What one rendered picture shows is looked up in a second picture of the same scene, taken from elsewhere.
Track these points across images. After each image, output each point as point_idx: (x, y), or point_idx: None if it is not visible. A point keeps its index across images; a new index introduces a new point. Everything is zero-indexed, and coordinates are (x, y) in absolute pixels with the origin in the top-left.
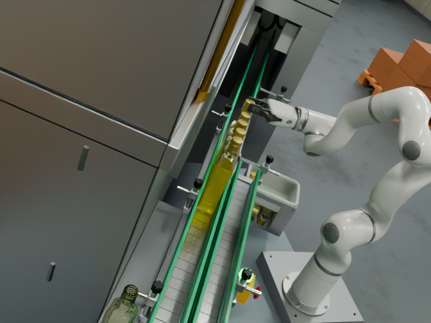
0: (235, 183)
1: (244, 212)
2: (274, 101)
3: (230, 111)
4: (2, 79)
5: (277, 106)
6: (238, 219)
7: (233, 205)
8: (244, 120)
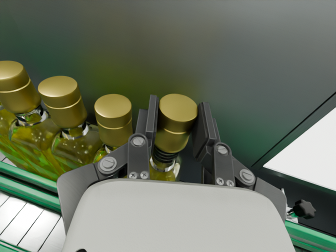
0: (44, 197)
1: (15, 245)
2: (254, 227)
3: (315, 231)
4: None
5: (192, 242)
6: (8, 232)
7: (50, 226)
8: (67, 89)
